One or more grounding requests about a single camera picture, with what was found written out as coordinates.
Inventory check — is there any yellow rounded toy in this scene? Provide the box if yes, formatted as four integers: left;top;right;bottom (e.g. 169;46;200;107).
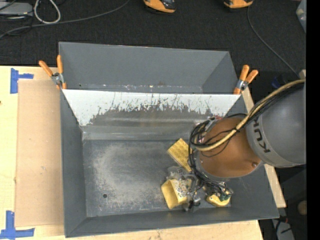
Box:
205;191;232;208

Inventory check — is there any clear plastic thing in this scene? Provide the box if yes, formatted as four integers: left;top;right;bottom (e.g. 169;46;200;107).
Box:
166;165;192;183

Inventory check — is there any yellow sponge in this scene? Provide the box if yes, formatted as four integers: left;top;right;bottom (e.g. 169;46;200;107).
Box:
166;137;194;174

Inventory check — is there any grey metal bin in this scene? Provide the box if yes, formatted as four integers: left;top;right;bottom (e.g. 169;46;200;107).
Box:
58;41;281;238

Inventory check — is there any brown cardboard board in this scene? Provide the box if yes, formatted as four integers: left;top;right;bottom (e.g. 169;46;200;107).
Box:
13;78;65;229

